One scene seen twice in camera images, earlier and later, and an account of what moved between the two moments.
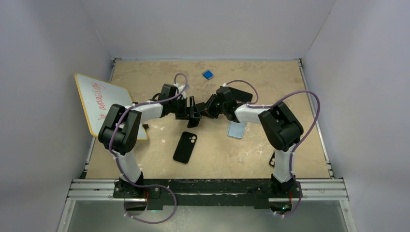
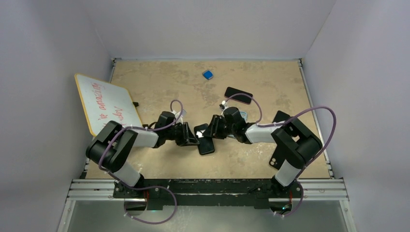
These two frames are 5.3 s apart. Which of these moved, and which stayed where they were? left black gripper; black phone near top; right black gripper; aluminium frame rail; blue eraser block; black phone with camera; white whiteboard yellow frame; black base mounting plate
Moved: right black gripper; black phone with camera; left black gripper
Stayed: aluminium frame rail; white whiteboard yellow frame; black base mounting plate; blue eraser block; black phone near top
